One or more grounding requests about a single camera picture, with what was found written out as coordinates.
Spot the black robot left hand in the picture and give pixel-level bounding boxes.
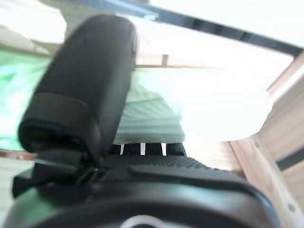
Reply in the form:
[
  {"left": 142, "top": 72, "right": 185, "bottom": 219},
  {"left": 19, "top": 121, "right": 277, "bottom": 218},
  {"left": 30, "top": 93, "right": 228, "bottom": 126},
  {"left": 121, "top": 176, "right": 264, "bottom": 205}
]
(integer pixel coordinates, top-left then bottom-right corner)
[{"left": 4, "top": 14, "right": 280, "bottom": 228}]

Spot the napa cabbage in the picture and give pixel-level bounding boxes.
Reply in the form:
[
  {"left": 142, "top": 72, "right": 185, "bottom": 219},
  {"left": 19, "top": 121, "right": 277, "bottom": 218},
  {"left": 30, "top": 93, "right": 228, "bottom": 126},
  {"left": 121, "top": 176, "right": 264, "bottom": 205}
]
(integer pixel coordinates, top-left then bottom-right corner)
[{"left": 0, "top": 56, "right": 273, "bottom": 150}]

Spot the wooden slat crate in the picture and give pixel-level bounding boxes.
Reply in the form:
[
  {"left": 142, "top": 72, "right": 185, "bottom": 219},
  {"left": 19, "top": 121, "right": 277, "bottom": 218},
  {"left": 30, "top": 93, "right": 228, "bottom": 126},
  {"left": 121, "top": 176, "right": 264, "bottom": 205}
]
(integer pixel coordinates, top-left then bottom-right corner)
[{"left": 134, "top": 47, "right": 304, "bottom": 228}]

